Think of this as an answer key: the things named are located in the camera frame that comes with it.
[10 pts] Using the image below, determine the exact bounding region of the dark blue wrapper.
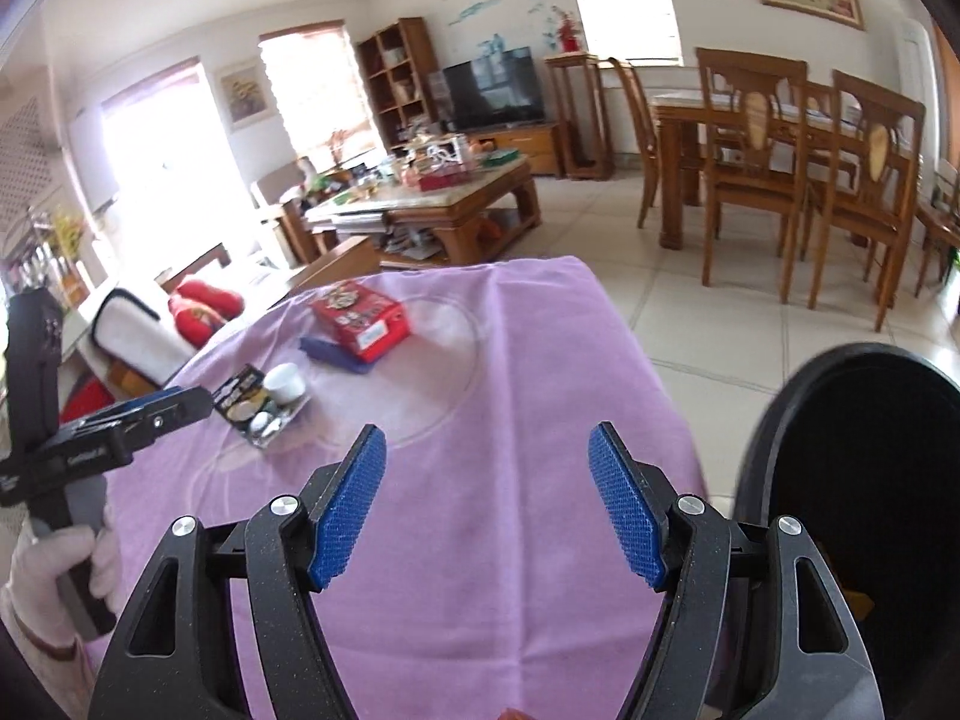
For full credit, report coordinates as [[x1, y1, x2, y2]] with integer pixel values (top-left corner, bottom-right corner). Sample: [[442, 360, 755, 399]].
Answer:
[[299, 337, 374, 374]]

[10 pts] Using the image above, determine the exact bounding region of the red cigarette box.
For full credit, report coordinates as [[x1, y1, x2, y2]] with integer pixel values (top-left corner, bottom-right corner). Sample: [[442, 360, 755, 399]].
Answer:
[[311, 280, 410, 362]]

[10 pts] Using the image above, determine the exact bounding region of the black trash bin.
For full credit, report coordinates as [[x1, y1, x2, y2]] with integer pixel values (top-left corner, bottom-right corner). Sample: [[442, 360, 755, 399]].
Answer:
[[732, 343, 958, 718]]

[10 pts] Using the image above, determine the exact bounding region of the white gloved left hand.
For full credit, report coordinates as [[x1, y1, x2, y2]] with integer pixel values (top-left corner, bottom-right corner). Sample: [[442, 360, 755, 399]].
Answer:
[[2, 505, 122, 661]]

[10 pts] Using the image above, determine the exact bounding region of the wooden sofa with cushions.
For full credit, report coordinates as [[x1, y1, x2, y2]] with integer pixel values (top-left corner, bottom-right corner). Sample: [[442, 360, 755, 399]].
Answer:
[[58, 234, 384, 421]]

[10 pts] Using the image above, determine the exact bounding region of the red cushion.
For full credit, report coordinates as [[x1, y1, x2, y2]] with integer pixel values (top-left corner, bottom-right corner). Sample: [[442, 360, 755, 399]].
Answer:
[[167, 277, 245, 349]]

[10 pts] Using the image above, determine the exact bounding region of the purple tablecloth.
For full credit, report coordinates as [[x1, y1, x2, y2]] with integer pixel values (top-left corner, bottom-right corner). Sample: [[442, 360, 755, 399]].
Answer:
[[109, 257, 704, 718]]

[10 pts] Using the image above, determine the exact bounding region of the small framed flower painting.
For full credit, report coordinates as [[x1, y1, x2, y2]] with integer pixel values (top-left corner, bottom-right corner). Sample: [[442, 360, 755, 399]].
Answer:
[[215, 59, 277, 132]]

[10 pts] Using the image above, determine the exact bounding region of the wooden coffee table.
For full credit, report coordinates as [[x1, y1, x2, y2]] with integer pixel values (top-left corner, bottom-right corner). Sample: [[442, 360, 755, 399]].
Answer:
[[291, 158, 542, 270]]

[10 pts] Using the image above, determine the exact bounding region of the wooden chair by window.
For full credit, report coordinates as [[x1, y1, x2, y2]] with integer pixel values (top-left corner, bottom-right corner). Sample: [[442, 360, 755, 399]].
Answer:
[[914, 181, 958, 296]]

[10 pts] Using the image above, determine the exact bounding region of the wooden dining chair front right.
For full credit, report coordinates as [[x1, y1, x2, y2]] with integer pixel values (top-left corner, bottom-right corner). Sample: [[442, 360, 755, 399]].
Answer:
[[802, 70, 926, 330]]

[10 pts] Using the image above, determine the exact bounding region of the wooden dining chair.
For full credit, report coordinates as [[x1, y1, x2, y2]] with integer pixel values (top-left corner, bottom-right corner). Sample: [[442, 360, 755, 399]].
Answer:
[[697, 47, 809, 302], [607, 57, 661, 229], [802, 70, 926, 330]]

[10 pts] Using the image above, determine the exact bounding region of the tall wooden plant stand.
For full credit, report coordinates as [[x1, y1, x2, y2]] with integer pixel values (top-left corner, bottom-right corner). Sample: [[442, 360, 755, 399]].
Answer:
[[545, 52, 613, 181]]

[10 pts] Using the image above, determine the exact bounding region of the wooden bookshelf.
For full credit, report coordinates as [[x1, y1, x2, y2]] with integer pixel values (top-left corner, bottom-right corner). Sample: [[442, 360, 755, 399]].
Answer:
[[355, 16, 439, 149]]

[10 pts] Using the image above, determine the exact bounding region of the wooden dining table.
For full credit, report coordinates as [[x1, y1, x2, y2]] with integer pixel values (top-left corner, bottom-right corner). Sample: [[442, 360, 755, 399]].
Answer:
[[649, 89, 862, 250]]

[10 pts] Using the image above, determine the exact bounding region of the wooden tv cabinet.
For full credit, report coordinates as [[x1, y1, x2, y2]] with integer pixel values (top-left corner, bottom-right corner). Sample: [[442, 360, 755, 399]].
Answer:
[[469, 124, 566, 179]]

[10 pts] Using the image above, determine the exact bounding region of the wooden dining chair front left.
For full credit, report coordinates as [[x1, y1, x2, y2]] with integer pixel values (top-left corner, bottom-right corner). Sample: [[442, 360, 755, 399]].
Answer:
[[697, 47, 809, 302]]

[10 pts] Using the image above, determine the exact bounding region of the wooden dining chair far side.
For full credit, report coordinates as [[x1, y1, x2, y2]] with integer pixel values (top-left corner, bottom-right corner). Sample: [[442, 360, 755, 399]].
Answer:
[[607, 57, 661, 229]]

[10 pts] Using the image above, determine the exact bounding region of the black flat television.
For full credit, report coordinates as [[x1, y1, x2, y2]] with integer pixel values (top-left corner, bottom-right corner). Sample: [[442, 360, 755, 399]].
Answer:
[[443, 47, 547, 130]]

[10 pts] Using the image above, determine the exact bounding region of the white standing air conditioner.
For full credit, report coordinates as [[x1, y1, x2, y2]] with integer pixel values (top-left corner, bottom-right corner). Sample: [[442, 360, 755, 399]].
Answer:
[[895, 18, 940, 184]]

